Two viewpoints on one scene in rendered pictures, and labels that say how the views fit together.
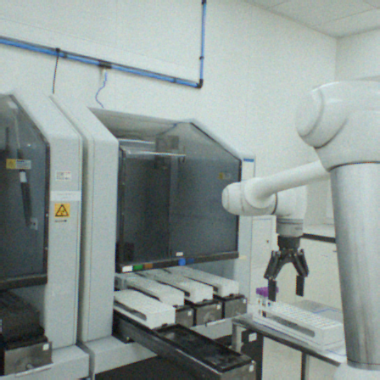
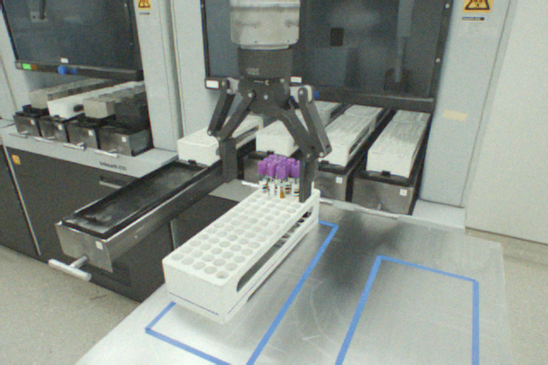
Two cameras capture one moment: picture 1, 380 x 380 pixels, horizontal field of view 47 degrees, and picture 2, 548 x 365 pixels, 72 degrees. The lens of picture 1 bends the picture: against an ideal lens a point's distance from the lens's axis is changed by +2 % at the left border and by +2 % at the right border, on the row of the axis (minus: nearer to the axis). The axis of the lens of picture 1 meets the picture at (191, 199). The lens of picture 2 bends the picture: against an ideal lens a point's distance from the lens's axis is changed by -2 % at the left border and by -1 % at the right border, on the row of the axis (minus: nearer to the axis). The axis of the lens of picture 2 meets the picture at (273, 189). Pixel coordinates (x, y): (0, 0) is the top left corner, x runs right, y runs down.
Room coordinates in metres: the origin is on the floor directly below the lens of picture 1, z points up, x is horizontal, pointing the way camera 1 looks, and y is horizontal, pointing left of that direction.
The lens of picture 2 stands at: (1.24, -0.83, 1.19)
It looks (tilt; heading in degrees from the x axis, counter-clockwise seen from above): 26 degrees down; 66
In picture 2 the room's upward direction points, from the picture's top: straight up
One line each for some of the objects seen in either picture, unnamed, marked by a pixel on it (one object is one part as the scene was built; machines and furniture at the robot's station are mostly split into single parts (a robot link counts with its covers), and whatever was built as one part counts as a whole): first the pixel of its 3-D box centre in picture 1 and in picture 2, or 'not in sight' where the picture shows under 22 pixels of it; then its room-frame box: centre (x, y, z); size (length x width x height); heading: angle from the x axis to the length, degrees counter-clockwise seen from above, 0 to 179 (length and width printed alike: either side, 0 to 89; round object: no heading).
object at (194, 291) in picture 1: (181, 287); (342, 139); (1.84, 0.03, 0.83); 0.30 x 0.10 x 0.06; 40
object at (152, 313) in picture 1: (139, 308); (224, 138); (1.54, 0.17, 0.83); 0.30 x 0.10 x 0.06; 40
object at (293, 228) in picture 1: (289, 227); (265, 23); (1.45, -0.33, 1.16); 0.09 x 0.09 x 0.06
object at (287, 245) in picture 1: (287, 248); (265, 80); (1.45, -0.33, 1.09); 0.08 x 0.07 x 0.09; 126
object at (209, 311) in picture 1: (163, 293); (354, 142); (1.95, 0.11, 0.78); 0.73 x 0.14 x 0.09; 40
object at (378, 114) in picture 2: (142, 273); (368, 113); (2.09, 0.23, 0.83); 0.30 x 0.10 x 0.06; 40
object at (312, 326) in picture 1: (294, 321); (253, 237); (1.42, -0.36, 0.85); 0.30 x 0.10 x 0.06; 36
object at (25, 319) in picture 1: (19, 322); (129, 113); (1.32, 0.51, 0.85); 0.12 x 0.02 x 0.06; 130
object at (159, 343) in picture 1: (169, 339); (187, 179); (1.40, 0.06, 0.78); 0.73 x 0.14 x 0.09; 40
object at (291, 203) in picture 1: (287, 195); not in sight; (1.45, -0.32, 1.27); 0.13 x 0.11 x 0.16; 106
